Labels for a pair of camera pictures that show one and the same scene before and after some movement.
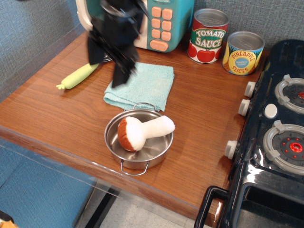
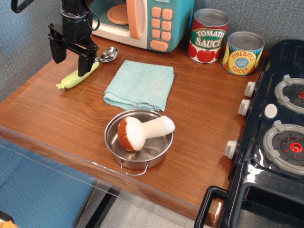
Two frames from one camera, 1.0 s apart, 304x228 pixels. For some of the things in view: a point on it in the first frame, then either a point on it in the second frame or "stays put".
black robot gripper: (113, 35) -> (77, 33)
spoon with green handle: (71, 79) stays put
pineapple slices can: (242, 53) stays put
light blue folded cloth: (149, 87) stays put
